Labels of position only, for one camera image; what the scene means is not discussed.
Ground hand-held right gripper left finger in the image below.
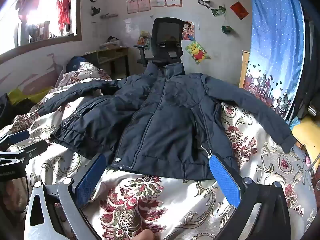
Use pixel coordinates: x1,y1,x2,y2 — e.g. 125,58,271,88
24,153,107,240

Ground dark navy padded jacket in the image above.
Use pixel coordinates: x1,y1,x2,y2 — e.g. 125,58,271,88
37,62,297,180

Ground red hanging decoration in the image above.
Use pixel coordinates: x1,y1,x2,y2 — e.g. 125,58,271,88
56,0,71,32

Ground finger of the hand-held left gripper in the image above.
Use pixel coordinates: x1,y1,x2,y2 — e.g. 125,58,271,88
0,139,48,164
0,129,30,147

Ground person's right hand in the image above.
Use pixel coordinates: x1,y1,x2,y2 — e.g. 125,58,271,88
136,230,157,240

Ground wooden bed post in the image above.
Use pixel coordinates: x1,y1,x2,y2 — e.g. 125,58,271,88
238,50,251,89

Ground yellow board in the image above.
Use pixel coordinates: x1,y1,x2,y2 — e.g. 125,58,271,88
291,116,320,156

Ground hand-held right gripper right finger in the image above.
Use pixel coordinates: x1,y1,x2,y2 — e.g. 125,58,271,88
209,153,292,240

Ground floral cream bedspread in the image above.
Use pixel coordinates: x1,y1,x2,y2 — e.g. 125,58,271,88
0,61,318,240

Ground pile of desk clutter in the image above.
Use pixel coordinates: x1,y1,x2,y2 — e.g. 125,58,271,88
99,36,123,51

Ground cartoon character poster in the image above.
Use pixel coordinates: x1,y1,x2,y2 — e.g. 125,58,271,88
182,21,195,41

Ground yellow bear poster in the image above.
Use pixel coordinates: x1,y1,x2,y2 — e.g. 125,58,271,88
185,41,211,65

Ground green wall photos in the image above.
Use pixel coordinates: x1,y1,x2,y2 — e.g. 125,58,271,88
211,5,227,17

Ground wooden desk with shelves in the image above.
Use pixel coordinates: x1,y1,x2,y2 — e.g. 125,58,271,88
82,46,130,80

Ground small colourful cartoon poster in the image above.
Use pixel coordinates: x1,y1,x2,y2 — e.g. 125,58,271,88
137,31,152,47

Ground black mesh office chair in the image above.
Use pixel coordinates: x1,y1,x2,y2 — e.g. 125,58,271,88
134,17,184,68

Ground red envelope on wall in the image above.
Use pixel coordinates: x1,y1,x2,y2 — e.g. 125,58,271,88
230,1,249,20

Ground blue printed curtain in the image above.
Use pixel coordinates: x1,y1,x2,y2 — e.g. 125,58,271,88
241,0,307,121

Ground yellow cloth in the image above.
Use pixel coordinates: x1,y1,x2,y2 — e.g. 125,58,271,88
7,86,54,106

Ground dark blue bag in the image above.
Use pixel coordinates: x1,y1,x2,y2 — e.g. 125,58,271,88
66,56,88,71

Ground wooden framed window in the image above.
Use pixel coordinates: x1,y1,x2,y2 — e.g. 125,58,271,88
0,0,83,58

